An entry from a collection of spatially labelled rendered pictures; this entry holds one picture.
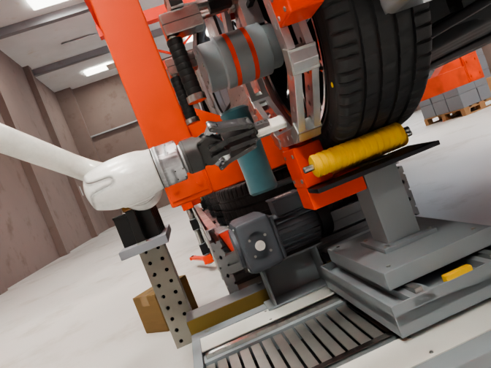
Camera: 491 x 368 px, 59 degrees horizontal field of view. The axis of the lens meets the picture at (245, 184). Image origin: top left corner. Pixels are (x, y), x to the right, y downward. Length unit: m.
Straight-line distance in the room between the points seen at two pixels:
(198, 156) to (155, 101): 0.73
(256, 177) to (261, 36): 0.38
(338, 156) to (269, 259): 0.49
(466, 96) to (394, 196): 6.72
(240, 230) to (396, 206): 0.48
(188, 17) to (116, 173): 0.38
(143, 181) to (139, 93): 0.77
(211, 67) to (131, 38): 0.60
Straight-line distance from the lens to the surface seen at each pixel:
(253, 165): 1.25
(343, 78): 0.97
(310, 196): 1.16
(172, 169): 0.90
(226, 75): 1.15
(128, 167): 0.90
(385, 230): 1.24
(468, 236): 1.18
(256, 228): 1.40
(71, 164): 1.09
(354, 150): 1.09
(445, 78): 4.30
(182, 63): 1.01
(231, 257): 1.72
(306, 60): 0.96
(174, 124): 1.60
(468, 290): 1.14
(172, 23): 1.03
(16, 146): 1.05
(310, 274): 1.64
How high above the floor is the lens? 0.58
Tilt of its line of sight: 3 degrees down
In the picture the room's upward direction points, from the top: 21 degrees counter-clockwise
